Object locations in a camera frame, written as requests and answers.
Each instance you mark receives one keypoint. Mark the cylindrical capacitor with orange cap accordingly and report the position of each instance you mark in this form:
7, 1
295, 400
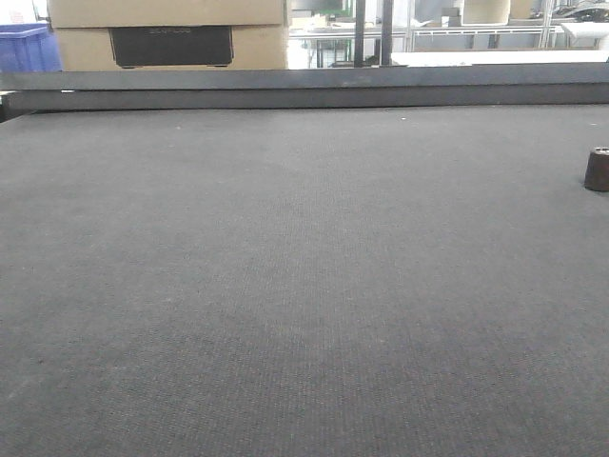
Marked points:
597, 172

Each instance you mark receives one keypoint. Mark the dark grey table mat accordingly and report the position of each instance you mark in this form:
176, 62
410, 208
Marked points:
380, 282

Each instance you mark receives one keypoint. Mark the lower cardboard box black label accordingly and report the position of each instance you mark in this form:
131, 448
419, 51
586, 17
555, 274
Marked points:
173, 48

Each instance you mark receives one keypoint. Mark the upper cardboard box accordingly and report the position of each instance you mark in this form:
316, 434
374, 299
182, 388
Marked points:
124, 13

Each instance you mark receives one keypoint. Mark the black vertical post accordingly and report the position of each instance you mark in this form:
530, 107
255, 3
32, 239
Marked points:
386, 33
359, 34

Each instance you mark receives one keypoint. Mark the blue crate in background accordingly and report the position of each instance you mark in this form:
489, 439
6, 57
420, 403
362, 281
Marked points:
29, 48

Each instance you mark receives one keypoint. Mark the white background workbench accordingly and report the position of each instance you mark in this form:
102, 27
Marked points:
444, 59

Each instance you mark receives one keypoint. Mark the white background shelving rack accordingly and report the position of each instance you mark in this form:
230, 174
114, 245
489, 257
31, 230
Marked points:
552, 24

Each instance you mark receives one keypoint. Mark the black vertical post right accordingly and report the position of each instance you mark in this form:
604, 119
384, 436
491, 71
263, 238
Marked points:
386, 33

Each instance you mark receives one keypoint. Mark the dark grey table edge rail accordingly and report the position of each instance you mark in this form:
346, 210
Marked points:
367, 88

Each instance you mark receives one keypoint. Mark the black vertical post left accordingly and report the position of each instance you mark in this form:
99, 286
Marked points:
359, 34

